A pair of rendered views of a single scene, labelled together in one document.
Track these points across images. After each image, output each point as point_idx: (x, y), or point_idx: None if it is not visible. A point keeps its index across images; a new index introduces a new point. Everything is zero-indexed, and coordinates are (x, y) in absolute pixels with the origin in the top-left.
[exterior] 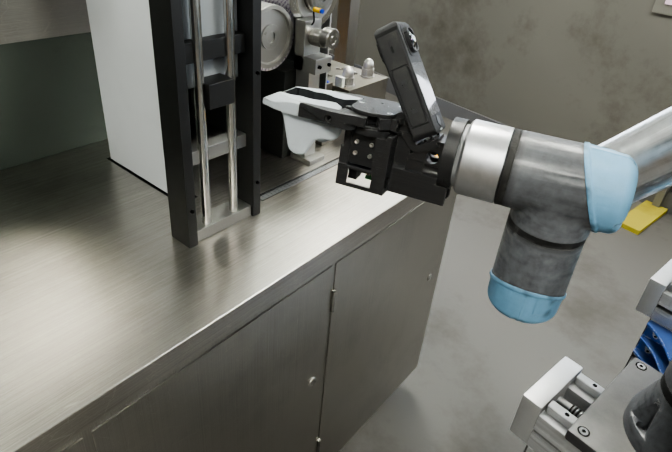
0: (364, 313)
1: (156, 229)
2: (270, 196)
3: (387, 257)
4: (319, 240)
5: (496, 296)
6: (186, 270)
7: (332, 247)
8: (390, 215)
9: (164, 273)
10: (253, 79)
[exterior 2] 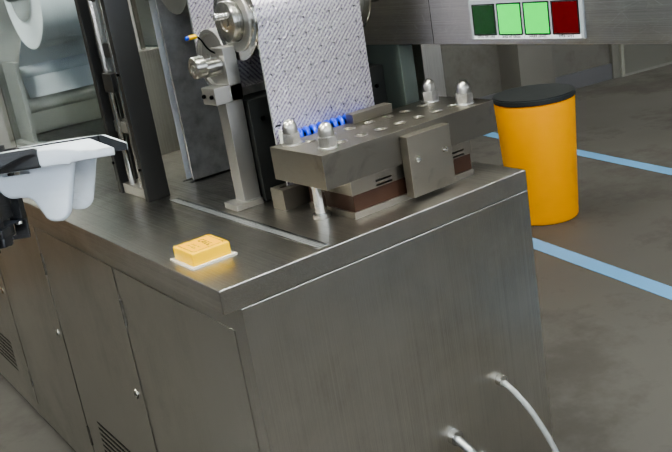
0: (164, 386)
1: None
2: (174, 201)
3: (165, 335)
4: (90, 223)
5: None
6: (95, 195)
7: (80, 229)
8: (118, 254)
9: (98, 191)
10: (118, 79)
